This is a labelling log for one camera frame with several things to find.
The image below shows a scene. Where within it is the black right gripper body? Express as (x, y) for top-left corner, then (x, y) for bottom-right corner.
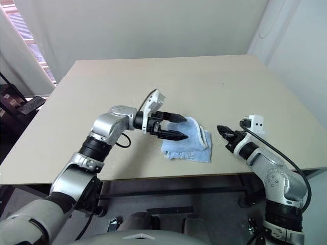
(228, 130), (246, 154)

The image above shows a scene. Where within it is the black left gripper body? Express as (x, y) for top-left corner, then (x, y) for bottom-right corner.
(148, 111), (165, 137)

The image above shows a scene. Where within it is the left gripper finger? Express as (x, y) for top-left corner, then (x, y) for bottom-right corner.
(162, 111), (187, 124)
(159, 130), (189, 141)

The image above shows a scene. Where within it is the light blue towel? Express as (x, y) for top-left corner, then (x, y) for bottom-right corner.
(160, 116), (213, 164)

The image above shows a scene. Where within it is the silver metal clip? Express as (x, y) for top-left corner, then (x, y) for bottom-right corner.
(108, 216), (124, 232)
(247, 216), (256, 236)

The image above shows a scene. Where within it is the dark rounded grey shape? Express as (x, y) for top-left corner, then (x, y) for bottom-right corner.
(182, 216), (208, 233)

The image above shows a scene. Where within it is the dark rounded brown shape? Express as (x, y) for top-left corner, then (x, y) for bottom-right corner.
(122, 211), (159, 232)

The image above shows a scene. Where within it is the grey robot torso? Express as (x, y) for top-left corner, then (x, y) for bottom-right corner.
(68, 226), (208, 245)

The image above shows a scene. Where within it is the black flat phone-like device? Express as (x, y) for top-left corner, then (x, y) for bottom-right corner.
(16, 95), (46, 116)

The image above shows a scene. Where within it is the dark furniture with stickers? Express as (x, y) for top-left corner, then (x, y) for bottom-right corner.
(0, 72), (39, 143)

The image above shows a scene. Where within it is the window with blinds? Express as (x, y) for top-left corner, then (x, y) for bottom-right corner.
(0, 0), (57, 86)

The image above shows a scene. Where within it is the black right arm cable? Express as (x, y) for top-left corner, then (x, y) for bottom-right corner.
(239, 118), (313, 214)

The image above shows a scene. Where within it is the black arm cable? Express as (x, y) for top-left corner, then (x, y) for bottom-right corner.
(239, 118), (313, 214)
(114, 89), (157, 149)

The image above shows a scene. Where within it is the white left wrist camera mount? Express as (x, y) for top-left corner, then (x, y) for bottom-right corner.
(142, 89), (168, 135)

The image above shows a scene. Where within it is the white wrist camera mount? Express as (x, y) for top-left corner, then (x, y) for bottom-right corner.
(142, 89), (168, 135)
(233, 114), (267, 157)

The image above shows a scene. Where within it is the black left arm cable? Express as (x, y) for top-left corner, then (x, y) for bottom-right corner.
(114, 89), (157, 149)

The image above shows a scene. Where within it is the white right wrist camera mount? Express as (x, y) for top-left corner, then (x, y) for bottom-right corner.
(233, 114), (267, 157)

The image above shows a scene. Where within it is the black table frame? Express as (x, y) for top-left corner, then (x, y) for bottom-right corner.
(97, 173), (266, 217)

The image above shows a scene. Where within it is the black left shoulder cable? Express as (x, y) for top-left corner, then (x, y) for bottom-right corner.
(74, 211), (96, 242)

